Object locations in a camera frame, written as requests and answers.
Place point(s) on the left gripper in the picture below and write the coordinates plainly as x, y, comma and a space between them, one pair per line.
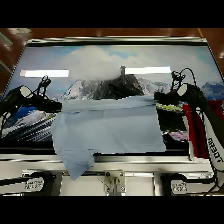
50, 105

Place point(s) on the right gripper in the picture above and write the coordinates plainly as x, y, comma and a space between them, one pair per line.
166, 98

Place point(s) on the light blue shirt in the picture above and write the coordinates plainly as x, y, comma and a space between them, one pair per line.
110, 126

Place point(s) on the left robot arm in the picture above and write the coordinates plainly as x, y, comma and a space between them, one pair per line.
13, 100

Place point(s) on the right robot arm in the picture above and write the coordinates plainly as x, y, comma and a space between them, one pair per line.
213, 133

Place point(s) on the red garment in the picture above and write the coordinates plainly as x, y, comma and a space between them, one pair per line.
195, 136

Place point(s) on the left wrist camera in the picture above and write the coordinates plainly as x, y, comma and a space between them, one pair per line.
44, 85

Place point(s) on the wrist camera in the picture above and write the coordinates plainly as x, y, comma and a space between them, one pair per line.
177, 78
44, 85

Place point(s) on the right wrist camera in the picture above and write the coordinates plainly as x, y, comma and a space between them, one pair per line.
177, 78

